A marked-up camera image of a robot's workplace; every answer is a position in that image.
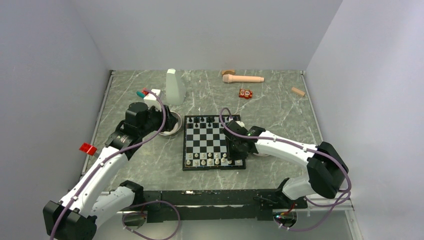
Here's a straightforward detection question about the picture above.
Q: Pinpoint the red lego brick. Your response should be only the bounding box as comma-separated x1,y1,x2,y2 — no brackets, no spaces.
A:
79,142,97,156

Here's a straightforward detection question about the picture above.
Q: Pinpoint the black and white chessboard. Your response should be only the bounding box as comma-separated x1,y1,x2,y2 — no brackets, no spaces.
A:
182,115,247,171

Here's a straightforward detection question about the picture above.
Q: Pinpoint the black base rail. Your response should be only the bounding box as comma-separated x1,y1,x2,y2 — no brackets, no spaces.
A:
123,189,308,223

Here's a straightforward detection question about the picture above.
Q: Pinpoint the grey plastic bottle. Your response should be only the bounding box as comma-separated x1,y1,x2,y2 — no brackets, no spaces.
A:
165,68,187,106

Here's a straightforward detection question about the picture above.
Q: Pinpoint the round wooden disc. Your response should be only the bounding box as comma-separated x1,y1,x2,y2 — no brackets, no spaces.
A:
220,69,236,76

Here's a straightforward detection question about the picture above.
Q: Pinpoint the empty steel bowl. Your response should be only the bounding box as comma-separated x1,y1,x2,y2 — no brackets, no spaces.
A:
159,110,183,136

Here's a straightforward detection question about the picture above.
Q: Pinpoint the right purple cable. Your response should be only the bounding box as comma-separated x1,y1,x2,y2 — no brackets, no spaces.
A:
219,107,352,233

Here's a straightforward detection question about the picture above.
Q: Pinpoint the beige toy microphone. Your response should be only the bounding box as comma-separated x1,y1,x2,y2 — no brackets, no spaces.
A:
222,74,265,83

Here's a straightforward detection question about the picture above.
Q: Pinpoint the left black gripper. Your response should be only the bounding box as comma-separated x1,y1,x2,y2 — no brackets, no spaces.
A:
139,102,178,137

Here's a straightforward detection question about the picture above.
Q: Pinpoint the teal plastic block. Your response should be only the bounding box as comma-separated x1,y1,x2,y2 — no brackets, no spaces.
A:
136,91,146,98

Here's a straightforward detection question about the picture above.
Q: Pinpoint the red owl toy block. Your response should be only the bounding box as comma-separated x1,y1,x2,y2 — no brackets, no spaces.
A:
238,88,253,99

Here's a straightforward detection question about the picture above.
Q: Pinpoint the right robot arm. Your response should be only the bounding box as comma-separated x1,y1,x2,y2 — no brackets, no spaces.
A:
222,120,349,208

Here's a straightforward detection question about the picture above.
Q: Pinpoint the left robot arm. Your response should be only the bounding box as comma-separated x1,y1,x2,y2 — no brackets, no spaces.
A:
42,89,178,240

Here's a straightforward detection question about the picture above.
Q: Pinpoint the small wooden block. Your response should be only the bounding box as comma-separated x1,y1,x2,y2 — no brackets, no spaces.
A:
291,87,306,97

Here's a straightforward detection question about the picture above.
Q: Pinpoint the steel bowl with chess pieces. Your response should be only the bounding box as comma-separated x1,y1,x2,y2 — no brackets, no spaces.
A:
253,153,270,157

